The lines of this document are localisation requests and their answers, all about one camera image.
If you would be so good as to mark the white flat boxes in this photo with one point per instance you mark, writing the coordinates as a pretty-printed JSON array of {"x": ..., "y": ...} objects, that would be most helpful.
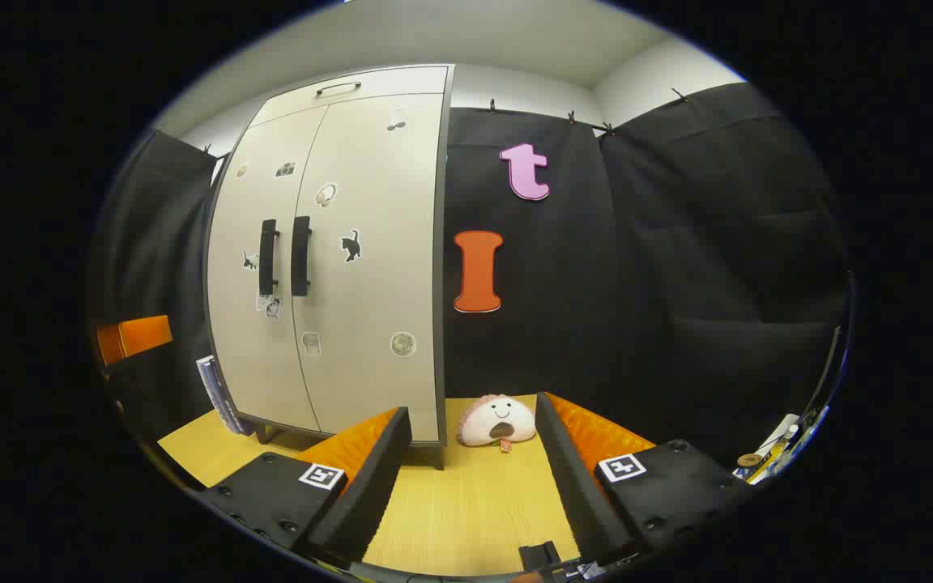
[{"x": 219, "y": 397}]

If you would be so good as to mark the white double-door shoe cabinet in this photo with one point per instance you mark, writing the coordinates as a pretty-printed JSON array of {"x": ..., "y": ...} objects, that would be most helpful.
[{"x": 440, "y": 283}]

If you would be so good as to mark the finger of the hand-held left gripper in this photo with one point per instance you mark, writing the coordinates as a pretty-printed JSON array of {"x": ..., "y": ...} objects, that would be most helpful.
[{"x": 138, "y": 336}]

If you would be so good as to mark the white cabinet drawer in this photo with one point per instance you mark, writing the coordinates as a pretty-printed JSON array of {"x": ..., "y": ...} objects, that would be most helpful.
[{"x": 402, "y": 83}]

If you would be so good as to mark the pile of small items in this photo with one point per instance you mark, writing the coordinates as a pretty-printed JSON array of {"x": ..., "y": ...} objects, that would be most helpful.
[{"x": 770, "y": 457}]

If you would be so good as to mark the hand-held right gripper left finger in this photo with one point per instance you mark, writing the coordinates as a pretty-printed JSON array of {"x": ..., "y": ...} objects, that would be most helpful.
[{"x": 361, "y": 494}]

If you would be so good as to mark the white pink plush toy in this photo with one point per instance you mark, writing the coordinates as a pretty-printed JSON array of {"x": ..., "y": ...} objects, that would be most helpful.
[{"x": 495, "y": 421}]

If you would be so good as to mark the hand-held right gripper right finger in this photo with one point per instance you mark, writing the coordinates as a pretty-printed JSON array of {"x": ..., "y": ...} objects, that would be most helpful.
[{"x": 580, "y": 486}]

